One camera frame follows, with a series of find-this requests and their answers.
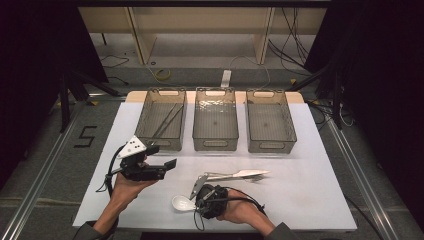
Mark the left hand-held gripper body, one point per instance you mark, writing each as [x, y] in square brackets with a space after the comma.
[140, 171]

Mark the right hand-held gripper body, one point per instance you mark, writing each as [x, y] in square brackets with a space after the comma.
[211, 203]

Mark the white ceramic spoon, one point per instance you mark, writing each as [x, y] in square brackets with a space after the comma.
[182, 202]

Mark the clear grey plastic bin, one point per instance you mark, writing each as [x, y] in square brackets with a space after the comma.
[215, 120]
[270, 123]
[161, 120]

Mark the person's left hand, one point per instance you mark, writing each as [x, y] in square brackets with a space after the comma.
[128, 193]

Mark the person's right hand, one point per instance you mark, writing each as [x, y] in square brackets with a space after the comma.
[241, 213]

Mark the white plastic fork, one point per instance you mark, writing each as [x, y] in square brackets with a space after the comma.
[220, 174]

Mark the yellow tape roll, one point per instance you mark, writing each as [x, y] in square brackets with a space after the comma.
[159, 77]

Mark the person's right grey sleeve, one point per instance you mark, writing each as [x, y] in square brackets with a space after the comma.
[283, 232]

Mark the person's grey sleeve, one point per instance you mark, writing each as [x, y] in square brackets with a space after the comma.
[283, 232]
[85, 231]

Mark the person's left grey sleeve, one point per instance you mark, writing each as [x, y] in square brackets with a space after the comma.
[85, 231]

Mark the black tripod stand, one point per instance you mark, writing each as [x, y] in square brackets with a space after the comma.
[337, 103]
[64, 103]

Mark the white power strip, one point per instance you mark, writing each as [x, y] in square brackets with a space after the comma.
[226, 78]

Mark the white table sheet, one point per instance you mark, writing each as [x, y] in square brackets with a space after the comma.
[310, 140]

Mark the light wooden desk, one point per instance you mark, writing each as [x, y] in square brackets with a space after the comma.
[200, 23]

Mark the black curtain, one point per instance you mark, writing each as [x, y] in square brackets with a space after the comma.
[30, 66]
[383, 83]

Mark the aluminium floor rail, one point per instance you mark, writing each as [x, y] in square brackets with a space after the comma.
[35, 186]
[365, 186]

